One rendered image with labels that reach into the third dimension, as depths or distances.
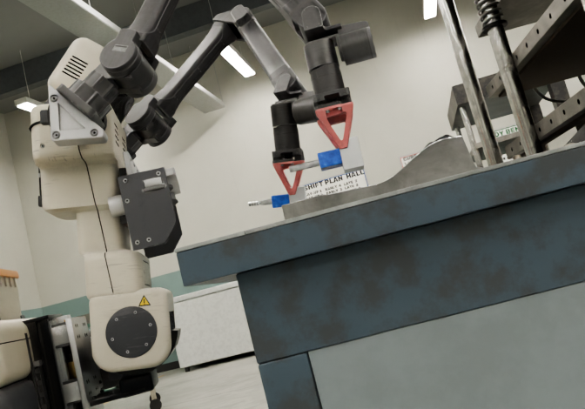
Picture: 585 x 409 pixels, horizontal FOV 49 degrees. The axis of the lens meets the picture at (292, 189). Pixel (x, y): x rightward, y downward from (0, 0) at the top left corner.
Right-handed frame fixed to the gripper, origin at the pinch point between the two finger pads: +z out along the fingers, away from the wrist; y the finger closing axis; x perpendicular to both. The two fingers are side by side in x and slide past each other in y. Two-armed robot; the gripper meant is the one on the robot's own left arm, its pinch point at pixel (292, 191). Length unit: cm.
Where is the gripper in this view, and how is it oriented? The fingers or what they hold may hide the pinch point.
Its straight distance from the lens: 144.6
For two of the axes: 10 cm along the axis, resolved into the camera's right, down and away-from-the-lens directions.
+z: 1.1, 9.9, 0.1
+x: -9.9, 1.1, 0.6
